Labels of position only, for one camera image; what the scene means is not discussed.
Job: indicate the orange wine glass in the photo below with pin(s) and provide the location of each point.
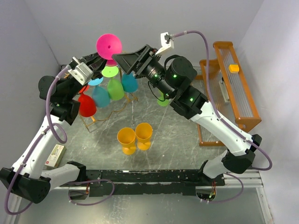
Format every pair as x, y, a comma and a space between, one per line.
143, 133
126, 137

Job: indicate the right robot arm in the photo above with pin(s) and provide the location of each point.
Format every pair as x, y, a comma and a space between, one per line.
174, 82

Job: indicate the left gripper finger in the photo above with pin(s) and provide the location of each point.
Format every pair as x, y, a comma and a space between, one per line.
98, 67
91, 58

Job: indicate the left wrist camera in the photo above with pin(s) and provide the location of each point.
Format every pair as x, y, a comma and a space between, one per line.
80, 71

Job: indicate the red wine glass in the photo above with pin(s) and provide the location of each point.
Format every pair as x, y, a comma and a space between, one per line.
87, 105

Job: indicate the yellow cube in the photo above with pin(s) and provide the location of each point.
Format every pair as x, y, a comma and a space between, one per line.
234, 68

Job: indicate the white box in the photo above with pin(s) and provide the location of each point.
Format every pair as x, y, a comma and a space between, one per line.
55, 156

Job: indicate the left orange wine glass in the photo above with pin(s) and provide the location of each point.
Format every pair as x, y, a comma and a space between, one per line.
126, 137

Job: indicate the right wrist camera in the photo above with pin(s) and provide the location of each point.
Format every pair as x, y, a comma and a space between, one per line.
167, 43

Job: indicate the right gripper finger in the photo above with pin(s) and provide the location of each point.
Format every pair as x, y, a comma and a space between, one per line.
141, 54
128, 62

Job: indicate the light blue wine glass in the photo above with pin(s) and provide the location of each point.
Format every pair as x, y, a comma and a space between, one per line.
99, 94

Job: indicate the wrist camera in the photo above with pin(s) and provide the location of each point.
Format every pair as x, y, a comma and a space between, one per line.
167, 43
80, 71

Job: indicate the right orange wine glass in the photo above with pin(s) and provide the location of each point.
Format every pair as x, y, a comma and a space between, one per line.
143, 133

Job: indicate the green wine glass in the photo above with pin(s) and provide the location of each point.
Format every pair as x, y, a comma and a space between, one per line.
114, 86
162, 101

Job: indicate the orange wooden tiered rack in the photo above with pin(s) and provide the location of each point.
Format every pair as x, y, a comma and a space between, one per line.
241, 110

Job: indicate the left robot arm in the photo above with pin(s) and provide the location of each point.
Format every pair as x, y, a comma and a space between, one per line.
26, 177

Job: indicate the white item on rack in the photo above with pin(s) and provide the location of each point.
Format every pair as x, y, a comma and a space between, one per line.
224, 90

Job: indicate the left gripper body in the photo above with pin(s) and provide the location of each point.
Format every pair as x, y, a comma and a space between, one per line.
98, 75

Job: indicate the dark blue wine glass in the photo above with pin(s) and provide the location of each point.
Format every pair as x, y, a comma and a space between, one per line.
129, 83

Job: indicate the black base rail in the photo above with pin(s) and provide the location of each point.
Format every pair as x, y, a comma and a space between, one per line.
154, 182

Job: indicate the magenta wine glass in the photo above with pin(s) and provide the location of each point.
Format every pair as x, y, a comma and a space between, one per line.
106, 46

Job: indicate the gold wire glass rack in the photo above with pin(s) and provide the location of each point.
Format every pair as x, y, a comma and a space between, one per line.
114, 107

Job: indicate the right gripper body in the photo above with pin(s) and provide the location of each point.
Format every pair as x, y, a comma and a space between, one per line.
145, 61

